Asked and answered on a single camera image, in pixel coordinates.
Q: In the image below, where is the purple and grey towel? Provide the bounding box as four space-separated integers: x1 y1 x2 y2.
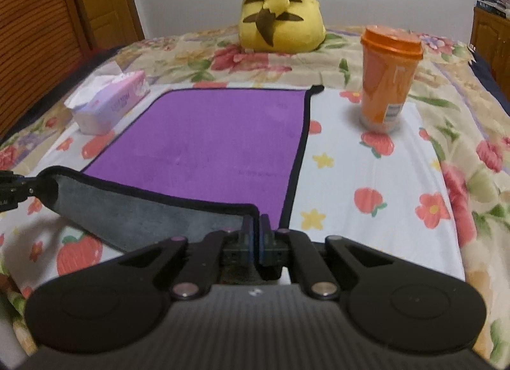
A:
36 86 322 252

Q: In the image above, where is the pink tissue box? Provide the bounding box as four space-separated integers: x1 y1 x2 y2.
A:
65 71 149 135

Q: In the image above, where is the white fruit print cloth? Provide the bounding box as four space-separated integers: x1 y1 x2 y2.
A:
35 84 465 279

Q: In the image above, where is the wooden louvered wardrobe door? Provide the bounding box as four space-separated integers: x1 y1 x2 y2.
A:
1 0 90 135

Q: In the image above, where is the orange plastic cup with lid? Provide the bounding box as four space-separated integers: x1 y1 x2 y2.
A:
361 25 424 133

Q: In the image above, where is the floral bed blanket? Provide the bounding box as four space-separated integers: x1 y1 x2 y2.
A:
1 28 509 369

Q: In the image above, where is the yellow Pikachu plush toy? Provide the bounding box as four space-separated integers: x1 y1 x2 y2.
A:
238 0 326 54

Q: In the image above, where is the wooden sideboard cabinet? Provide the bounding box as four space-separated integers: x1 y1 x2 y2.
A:
470 6 510 99

